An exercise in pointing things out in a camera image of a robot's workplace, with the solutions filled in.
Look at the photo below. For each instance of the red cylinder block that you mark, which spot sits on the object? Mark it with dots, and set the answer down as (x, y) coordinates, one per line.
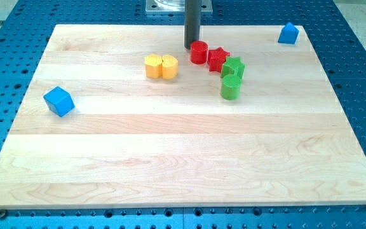
(199, 52)

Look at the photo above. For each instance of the green star block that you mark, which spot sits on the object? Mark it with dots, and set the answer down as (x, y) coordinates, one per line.
(233, 65)

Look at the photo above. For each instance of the yellow heart block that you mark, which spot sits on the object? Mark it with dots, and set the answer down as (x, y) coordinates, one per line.
(169, 67)

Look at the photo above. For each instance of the light wooden board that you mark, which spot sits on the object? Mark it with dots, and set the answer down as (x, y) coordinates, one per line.
(134, 141)

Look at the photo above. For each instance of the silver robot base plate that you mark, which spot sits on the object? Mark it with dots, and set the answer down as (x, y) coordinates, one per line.
(163, 7)

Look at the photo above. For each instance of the blue pentagon block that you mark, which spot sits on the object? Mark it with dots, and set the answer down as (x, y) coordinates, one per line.
(289, 34)

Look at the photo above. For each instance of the yellow hexagon block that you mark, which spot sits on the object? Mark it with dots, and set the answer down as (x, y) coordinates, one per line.
(153, 66)

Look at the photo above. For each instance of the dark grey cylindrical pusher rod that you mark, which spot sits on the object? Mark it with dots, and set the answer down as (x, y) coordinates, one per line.
(192, 22)

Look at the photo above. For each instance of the left board clamp screw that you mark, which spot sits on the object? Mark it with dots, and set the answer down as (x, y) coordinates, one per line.
(3, 213)

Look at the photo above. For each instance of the blue cube block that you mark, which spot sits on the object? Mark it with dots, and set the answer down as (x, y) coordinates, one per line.
(59, 101)

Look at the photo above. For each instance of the green cylinder block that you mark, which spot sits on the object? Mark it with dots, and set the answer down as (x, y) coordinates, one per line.
(230, 88)

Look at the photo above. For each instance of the red star block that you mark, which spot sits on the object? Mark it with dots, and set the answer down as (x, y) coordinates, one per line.
(216, 58)

